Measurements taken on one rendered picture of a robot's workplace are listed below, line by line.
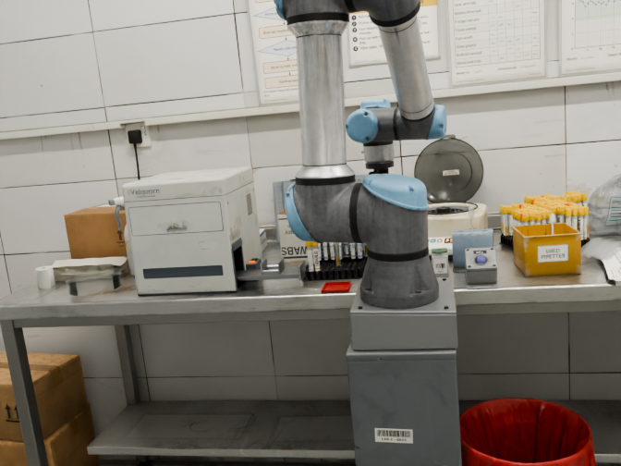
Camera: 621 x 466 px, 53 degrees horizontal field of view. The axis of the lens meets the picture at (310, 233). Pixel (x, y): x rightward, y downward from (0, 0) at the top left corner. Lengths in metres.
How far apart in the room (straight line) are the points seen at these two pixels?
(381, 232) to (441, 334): 0.21
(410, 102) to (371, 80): 0.79
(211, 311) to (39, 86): 1.24
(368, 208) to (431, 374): 0.32
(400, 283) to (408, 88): 0.41
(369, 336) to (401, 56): 0.54
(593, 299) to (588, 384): 0.87
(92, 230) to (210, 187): 0.66
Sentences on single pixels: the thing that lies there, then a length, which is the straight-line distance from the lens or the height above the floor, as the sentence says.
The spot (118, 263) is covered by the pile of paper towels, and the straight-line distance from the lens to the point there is 2.04.
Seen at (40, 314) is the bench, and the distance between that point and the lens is 1.86.
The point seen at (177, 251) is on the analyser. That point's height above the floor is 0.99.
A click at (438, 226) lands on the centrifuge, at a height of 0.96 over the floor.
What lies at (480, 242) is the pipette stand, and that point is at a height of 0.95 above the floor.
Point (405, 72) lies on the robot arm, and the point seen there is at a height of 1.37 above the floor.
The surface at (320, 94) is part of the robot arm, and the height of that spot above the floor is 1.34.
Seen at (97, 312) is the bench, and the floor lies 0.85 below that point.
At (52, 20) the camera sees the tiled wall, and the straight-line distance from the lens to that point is 2.52.
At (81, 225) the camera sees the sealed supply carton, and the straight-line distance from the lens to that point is 2.18.
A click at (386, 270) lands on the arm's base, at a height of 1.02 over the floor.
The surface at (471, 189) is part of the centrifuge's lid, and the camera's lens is 2.07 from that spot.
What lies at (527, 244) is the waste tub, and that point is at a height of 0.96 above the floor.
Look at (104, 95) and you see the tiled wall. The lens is 2.42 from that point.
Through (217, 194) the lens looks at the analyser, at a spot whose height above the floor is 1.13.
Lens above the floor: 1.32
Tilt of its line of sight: 11 degrees down
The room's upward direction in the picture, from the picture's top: 5 degrees counter-clockwise
